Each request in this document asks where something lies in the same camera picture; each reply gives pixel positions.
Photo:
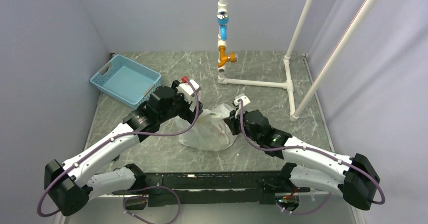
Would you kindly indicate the orange pipe tap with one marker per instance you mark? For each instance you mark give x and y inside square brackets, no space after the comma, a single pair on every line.
[225,58]

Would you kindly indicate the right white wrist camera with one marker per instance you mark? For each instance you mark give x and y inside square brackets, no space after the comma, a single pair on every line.
[240,103]

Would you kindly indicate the white printed plastic bag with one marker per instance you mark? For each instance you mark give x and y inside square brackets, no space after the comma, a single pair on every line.
[210,132]

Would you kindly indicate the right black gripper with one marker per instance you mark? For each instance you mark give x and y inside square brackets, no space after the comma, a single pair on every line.
[231,122]

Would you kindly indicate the light blue plastic basket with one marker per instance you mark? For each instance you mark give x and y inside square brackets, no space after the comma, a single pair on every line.
[127,81]

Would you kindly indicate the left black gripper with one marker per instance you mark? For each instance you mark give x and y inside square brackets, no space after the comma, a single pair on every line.
[188,114]

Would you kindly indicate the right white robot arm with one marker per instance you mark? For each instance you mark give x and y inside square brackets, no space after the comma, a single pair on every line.
[352,177]

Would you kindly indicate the blue pipe valve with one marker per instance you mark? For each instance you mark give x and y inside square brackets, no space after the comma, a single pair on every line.
[223,19]

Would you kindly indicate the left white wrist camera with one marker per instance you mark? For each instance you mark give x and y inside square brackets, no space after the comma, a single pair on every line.
[186,89]

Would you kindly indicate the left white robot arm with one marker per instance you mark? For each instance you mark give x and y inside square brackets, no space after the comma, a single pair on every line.
[71,184]

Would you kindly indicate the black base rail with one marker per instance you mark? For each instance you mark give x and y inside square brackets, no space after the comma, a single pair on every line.
[262,187]

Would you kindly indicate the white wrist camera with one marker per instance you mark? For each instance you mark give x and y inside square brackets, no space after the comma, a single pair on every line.
[240,103]
[186,89]

